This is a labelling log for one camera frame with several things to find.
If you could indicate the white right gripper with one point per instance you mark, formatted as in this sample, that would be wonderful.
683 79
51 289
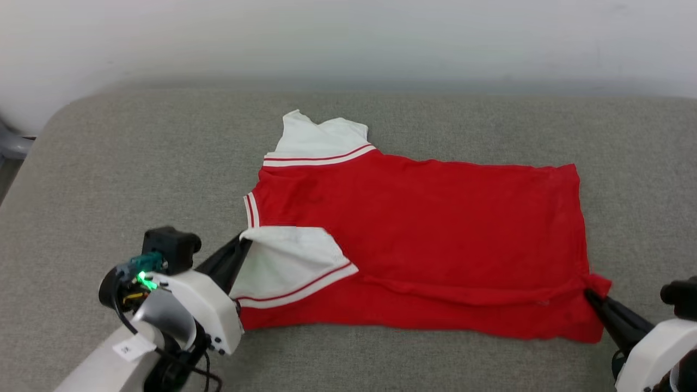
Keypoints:
659 348

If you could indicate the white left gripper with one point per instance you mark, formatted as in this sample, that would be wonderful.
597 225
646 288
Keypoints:
207 310

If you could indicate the red and white basketball jersey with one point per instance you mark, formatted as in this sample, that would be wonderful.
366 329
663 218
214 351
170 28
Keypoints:
435 228

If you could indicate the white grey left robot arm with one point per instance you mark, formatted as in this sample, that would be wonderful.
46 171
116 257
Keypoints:
98 370

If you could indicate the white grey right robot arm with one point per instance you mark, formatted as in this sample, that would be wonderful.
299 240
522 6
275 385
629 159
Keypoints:
686 375

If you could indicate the grey fabric sofa seat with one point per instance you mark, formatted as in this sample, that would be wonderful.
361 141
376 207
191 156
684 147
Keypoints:
136 163

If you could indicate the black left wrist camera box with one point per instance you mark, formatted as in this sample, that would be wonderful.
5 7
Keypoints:
171 247

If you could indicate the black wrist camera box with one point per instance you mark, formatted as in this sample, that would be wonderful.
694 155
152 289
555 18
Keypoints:
171 247
683 296

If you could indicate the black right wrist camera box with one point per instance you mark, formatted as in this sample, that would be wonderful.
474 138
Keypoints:
683 296

